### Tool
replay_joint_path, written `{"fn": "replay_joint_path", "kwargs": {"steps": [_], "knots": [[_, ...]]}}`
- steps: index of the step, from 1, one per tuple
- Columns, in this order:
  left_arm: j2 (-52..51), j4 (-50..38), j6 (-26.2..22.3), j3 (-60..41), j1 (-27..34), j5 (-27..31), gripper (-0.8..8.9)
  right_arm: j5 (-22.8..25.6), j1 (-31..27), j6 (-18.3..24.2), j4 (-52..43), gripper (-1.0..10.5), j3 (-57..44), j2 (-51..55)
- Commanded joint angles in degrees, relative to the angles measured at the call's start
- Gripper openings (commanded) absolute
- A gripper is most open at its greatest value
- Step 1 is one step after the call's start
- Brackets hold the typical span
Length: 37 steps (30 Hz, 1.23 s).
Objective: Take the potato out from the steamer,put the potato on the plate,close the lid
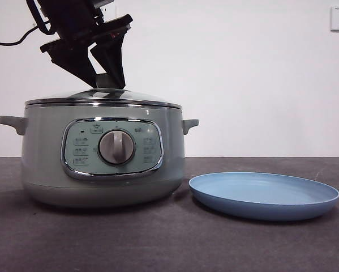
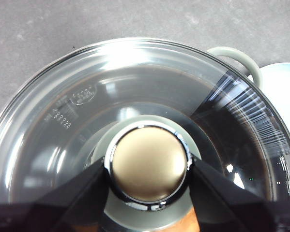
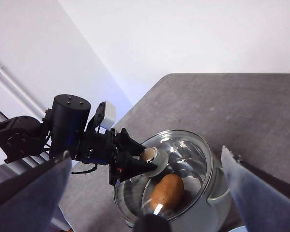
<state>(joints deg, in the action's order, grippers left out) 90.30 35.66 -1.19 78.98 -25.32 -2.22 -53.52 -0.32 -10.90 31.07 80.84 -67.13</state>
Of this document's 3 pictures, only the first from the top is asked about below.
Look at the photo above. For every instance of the pale green electric steamer pot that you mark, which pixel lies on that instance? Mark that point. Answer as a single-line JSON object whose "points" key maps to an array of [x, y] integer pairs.
{"points": [[44, 147]]}

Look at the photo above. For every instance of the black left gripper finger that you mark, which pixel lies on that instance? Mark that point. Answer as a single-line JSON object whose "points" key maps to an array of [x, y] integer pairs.
{"points": [[78, 66], [114, 56]]}

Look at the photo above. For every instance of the blue round plate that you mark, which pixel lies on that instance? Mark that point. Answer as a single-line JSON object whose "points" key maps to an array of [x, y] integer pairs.
{"points": [[259, 195]]}

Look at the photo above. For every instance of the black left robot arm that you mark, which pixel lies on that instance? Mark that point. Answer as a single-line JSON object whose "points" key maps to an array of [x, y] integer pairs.
{"points": [[67, 14]]}

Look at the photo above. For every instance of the glass lid with green knob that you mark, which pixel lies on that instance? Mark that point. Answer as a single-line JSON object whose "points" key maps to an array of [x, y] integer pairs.
{"points": [[135, 95]]}

